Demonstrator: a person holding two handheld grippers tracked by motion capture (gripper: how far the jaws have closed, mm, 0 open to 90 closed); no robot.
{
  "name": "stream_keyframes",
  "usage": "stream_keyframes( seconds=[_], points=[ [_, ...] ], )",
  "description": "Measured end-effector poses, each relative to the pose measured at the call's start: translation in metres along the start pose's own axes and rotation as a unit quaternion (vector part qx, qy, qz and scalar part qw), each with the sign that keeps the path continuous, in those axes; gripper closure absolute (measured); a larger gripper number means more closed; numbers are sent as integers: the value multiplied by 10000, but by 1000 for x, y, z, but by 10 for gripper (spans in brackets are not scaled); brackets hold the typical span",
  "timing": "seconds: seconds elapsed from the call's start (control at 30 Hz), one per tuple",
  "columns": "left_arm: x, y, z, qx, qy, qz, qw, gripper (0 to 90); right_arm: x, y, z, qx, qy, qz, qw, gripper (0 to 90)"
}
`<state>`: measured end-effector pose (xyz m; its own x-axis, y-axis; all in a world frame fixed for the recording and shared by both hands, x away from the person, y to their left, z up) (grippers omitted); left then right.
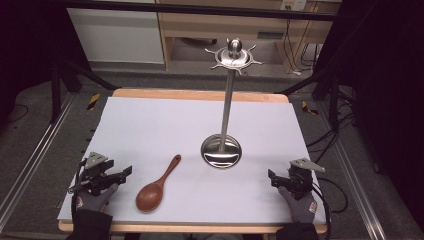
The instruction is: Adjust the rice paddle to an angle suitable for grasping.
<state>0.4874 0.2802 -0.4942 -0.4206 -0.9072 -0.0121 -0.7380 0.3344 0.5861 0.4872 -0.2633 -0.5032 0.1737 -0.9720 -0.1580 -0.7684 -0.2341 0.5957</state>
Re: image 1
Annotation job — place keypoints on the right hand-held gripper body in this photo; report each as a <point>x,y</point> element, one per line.
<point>301,180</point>

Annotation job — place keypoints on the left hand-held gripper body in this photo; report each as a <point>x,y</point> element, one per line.
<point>95,173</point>

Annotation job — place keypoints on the person's left hand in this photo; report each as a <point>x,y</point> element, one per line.
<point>95,200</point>

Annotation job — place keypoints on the person's right hand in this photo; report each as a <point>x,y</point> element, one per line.
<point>301,208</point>

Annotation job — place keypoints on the brown wooden spoon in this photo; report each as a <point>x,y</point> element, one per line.
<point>151,197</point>

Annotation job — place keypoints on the yellow black floor tape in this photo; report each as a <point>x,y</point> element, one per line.
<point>93,101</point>
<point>309,108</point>

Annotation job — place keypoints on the white table mat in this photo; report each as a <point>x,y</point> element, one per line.
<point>186,133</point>

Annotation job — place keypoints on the steel utensil hanging rack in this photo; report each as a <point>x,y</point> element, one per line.
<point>226,110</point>

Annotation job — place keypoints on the white cabinet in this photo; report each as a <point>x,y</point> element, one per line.
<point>116,36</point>

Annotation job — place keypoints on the black curtain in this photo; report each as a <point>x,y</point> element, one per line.
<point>30,43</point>
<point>390,83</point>

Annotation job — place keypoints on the light wooden desk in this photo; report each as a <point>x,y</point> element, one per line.
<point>213,26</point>

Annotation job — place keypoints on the white power strip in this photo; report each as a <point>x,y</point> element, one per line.
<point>294,4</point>

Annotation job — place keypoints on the metal floor rail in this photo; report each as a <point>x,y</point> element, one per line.
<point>36,156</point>
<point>356,180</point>

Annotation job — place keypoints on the black frame strut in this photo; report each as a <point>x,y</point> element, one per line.
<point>320,83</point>
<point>83,75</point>

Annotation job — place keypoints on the black frame crossbar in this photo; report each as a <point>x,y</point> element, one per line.
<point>200,9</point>

